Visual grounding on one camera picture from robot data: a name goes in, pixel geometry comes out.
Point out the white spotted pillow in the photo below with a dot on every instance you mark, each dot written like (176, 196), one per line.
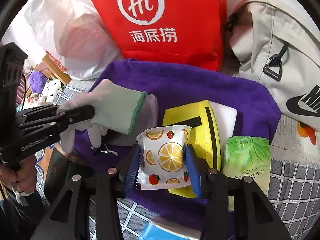
(50, 90)

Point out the white sponge block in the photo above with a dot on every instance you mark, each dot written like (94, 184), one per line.
(225, 119)

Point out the white plastic Miniso bag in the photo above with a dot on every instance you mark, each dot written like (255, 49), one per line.
(73, 35)

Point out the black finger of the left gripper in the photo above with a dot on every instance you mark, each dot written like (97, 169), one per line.
(70, 116)

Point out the green tissue packet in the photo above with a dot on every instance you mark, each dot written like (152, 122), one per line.
(248, 156)

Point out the dark green tea box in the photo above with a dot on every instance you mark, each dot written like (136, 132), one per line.
(58, 172)

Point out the person's left hand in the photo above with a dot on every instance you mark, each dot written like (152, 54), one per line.
(25, 177)

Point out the blue tissue pack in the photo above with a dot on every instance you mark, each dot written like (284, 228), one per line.
(161, 228)

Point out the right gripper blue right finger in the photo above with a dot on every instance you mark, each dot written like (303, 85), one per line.
(190, 160)

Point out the beige Nike waist bag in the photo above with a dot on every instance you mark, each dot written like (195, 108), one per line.
(277, 48)

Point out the purple fleece towel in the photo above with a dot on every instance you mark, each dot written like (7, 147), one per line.
(177, 84)

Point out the yellow Adidas pouch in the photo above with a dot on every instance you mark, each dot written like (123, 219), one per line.
(204, 136)

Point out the wooden bed headboard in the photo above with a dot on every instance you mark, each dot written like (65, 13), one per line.
(50, 70)

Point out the grey checkered bed sheet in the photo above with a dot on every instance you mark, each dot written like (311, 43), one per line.
(294, 182)

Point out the orange print snack packet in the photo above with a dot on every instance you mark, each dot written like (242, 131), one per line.
(162, 164)

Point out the purple plush toy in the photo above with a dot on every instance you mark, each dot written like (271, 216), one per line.
(37, 82)

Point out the red paper shopping bag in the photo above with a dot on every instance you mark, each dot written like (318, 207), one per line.
(176, 31)

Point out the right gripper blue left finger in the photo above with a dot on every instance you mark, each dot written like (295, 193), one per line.
(133, 162)

